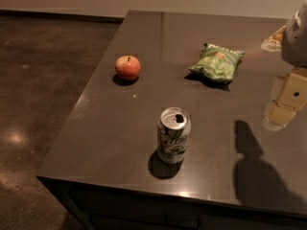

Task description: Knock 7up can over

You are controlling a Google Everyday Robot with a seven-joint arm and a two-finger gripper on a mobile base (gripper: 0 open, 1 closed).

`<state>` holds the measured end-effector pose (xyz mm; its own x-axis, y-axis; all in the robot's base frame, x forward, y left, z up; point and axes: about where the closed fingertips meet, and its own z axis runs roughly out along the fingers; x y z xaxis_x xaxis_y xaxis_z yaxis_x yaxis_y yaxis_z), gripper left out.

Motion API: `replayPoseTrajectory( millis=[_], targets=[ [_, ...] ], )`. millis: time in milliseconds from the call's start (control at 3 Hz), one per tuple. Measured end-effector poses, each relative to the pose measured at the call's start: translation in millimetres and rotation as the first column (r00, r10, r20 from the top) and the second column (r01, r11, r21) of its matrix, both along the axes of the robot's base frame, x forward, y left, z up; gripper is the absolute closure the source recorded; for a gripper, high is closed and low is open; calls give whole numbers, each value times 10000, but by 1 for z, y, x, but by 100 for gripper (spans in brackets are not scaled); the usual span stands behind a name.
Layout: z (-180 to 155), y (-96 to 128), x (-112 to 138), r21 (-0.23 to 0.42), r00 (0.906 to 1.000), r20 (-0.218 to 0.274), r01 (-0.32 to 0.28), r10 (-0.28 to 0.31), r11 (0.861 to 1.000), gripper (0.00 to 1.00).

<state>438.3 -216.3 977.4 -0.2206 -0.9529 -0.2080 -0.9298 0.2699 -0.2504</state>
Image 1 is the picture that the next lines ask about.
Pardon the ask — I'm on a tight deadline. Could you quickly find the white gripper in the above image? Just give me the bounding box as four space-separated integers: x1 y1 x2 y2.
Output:
265 1 307 127

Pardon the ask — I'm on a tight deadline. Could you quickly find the green white 7up can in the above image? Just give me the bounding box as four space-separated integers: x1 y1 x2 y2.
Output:
157 107 191 164

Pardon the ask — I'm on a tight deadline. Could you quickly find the yellow snack packet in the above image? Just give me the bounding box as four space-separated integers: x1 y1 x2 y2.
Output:
261 26 286 52

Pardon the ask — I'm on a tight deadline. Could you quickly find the green chip bag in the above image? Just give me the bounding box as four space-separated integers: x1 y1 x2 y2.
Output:
188 43 245 82

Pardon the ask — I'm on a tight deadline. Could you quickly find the red apple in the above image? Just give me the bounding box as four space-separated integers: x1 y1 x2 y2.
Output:
115 56 141 81

